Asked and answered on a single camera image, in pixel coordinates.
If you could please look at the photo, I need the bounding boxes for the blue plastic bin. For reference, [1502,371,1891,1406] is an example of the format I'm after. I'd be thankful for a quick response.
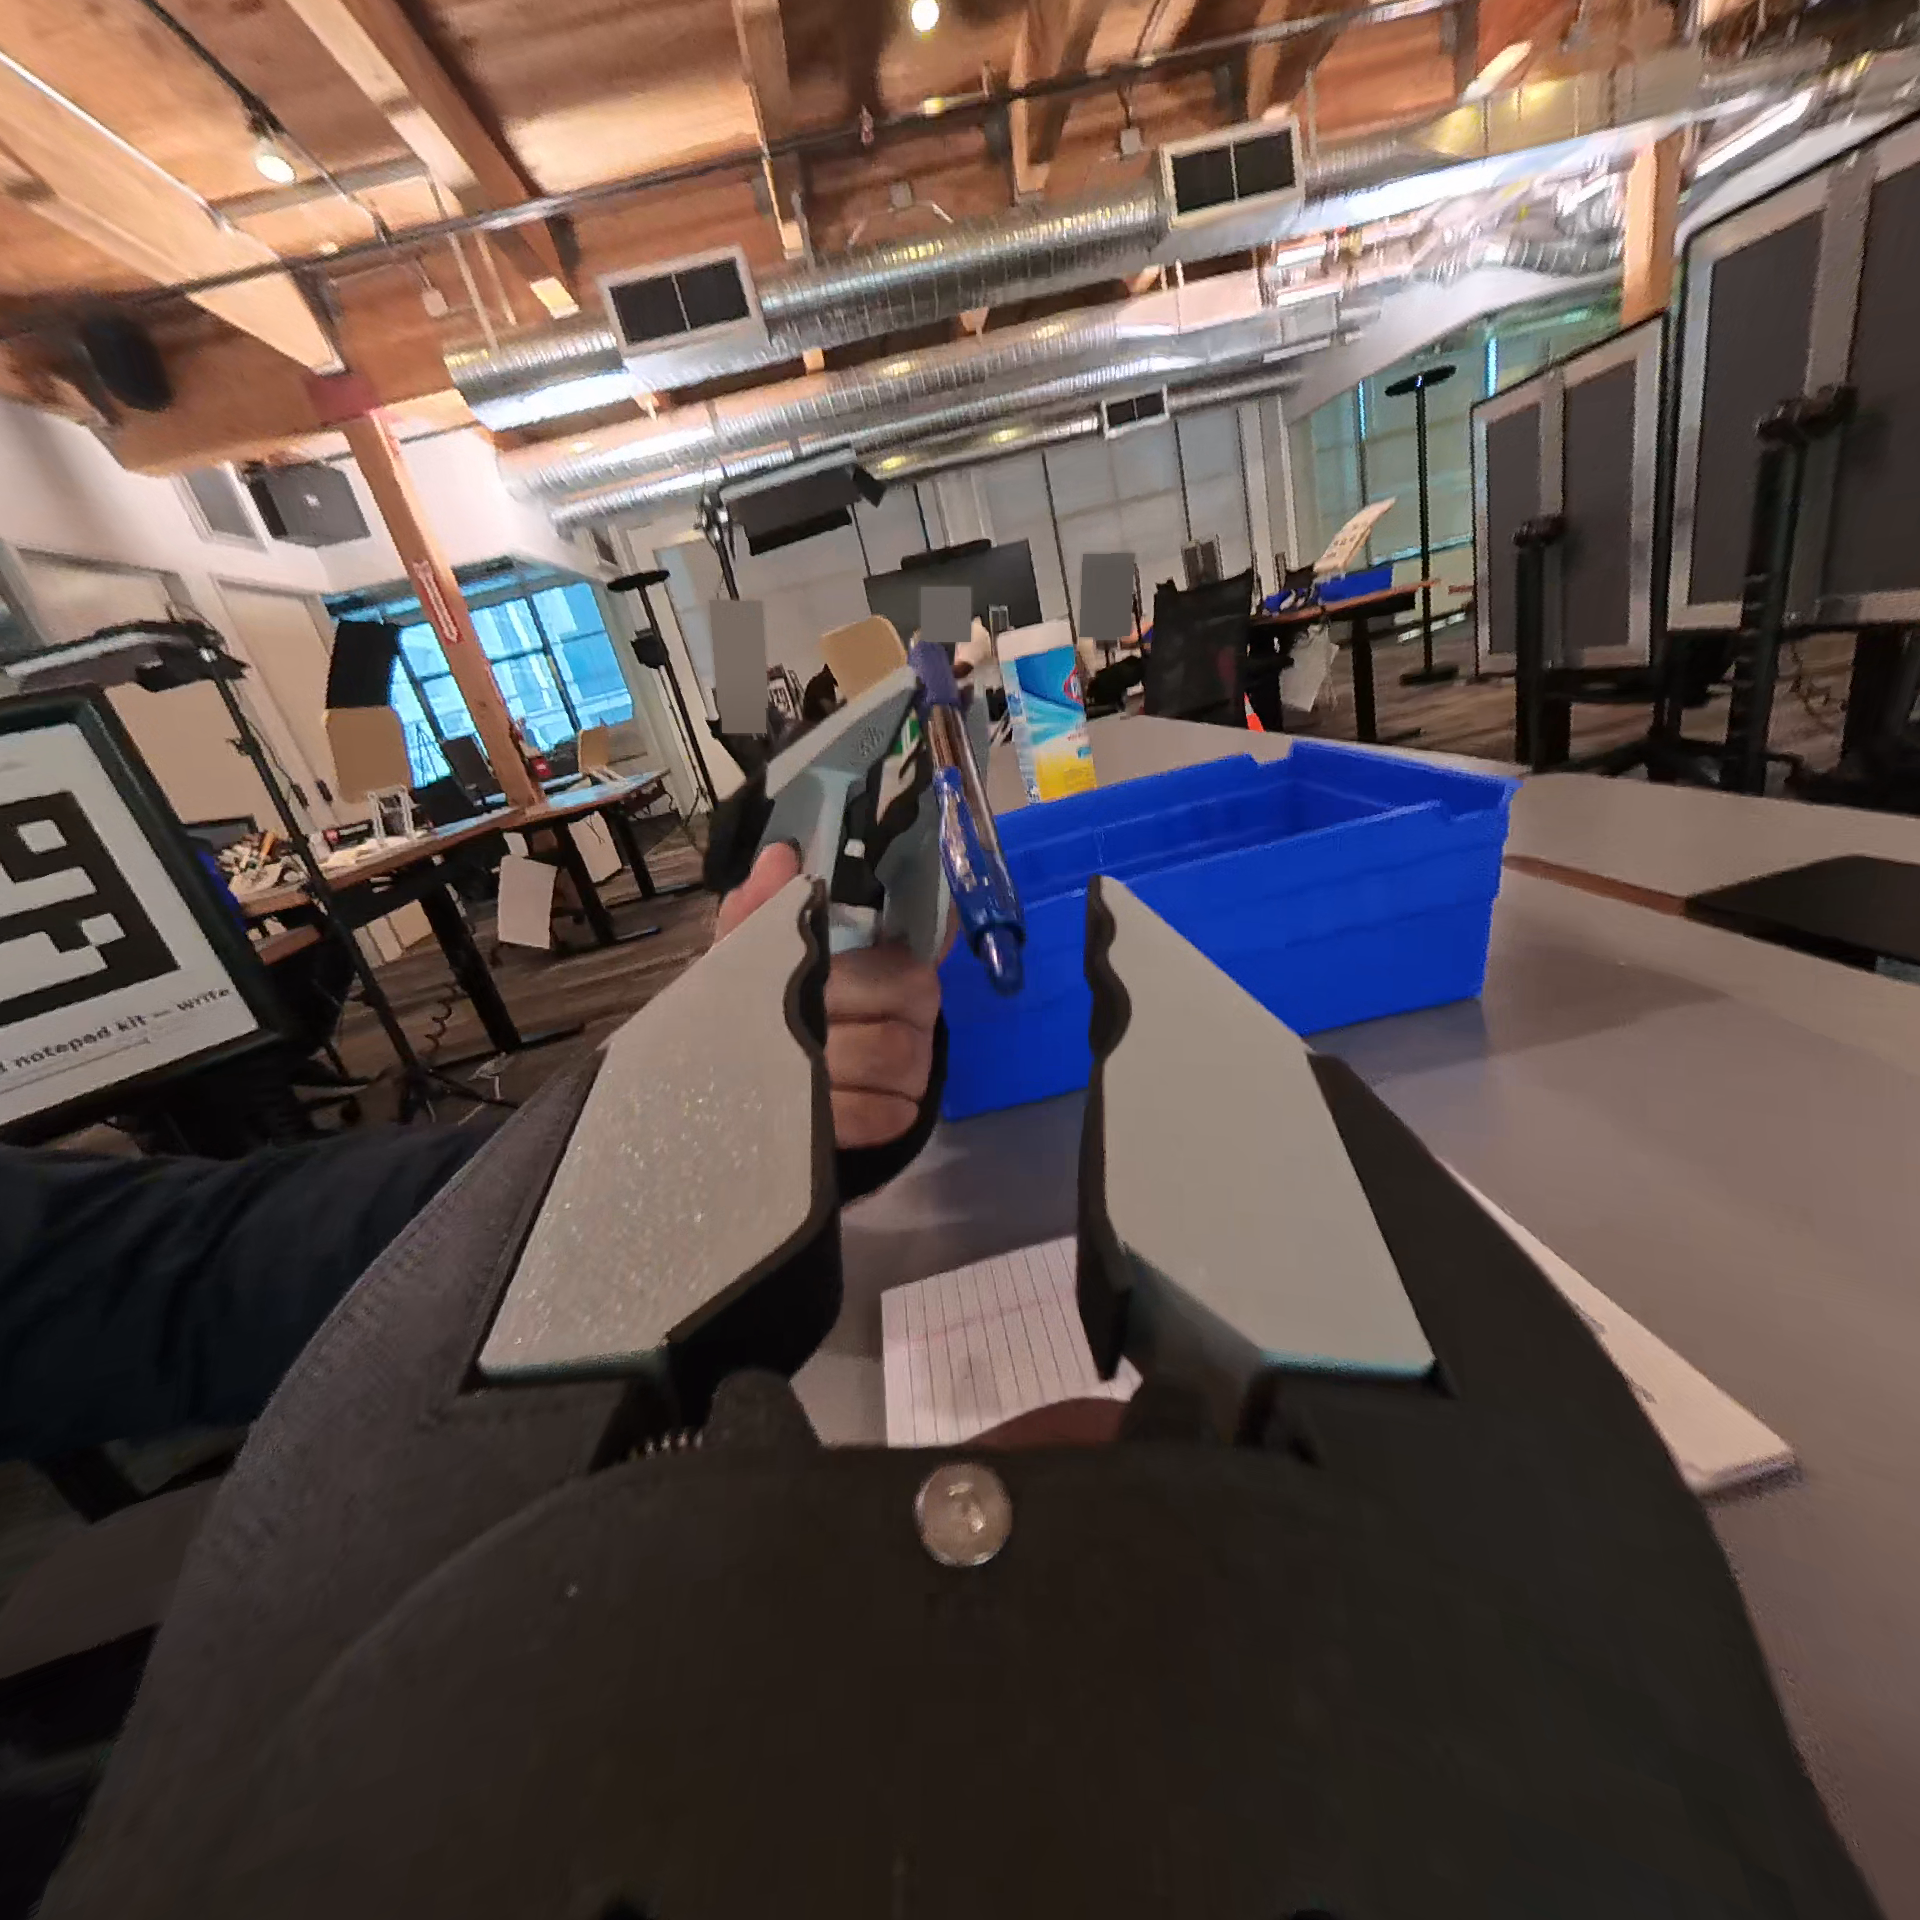
[938,738,1520,1125]

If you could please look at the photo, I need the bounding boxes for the black framed marker sign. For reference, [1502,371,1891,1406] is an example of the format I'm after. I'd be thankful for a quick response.
[0,688,290,1128]

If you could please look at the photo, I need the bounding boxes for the wooden support post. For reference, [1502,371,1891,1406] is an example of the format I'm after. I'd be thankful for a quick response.
[342,415,544,806]

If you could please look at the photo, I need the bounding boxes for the silver ventilation duct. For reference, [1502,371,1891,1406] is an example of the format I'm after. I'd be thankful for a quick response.
[451,89,1653,437]

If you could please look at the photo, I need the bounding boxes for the black softbox light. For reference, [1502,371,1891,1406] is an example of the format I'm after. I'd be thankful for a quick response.
[717,461,886,552]

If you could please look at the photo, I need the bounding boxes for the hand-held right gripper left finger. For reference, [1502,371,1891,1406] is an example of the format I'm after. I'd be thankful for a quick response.
[478,873,845,1376]

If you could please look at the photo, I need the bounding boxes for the black wall speaker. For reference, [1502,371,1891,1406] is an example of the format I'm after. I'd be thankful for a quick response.
[245,456,373,547]

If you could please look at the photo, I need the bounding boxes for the white lined legal pad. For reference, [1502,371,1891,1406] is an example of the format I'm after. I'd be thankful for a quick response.
[880,1181,1799,1498]

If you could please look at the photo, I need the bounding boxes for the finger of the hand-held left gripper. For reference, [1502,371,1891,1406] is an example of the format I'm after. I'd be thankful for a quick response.
[765,667,924,822]
[875,800,964,969]

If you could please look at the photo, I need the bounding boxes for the grey framed partition panel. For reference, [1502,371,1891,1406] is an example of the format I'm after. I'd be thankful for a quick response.
[1664,112,1920,633]
[1470,314,1672,677]

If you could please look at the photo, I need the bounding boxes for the person's left hand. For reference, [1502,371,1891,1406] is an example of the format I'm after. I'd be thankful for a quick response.
[714,839,954,1153]

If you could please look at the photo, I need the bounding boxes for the black office chair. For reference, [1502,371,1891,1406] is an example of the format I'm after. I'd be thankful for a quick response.
[1142,568,1259,730]

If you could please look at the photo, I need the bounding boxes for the wooden office desk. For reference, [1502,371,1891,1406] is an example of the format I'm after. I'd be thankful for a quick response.
[231,768,672,1050]
[1256,576,1442,706]

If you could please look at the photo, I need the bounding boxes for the black desk mat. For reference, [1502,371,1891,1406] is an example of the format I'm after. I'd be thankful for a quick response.
[1684,851,1920,970]

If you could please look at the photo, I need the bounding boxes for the black flat screen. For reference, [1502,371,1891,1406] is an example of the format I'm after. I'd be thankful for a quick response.
[861,539,1044,640]

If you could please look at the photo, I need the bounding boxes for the person's left forearm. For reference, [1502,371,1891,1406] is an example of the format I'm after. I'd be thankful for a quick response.
[0,1118,518,1464]

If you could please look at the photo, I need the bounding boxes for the white ceiling vent grille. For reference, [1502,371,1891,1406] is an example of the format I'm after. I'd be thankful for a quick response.
[1160,117,1307,231]
[596,246,770,359]

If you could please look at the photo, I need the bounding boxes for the disinfecting wipes canister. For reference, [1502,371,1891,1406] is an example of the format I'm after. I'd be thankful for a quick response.
[996,616,1102,806]

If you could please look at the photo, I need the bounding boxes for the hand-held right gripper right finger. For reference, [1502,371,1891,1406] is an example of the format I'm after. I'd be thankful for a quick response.
[1074,873,1442,1384]

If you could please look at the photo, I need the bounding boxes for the blue retractable pen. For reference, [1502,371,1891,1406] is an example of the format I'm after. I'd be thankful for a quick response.
[906,642,1030,993]

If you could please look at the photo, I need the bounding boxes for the black tripod stand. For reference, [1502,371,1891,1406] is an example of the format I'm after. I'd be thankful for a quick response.
[88,616,453,1125]

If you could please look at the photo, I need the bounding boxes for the beige chair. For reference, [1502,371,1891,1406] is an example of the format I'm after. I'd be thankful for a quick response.
[819,615,911,703]

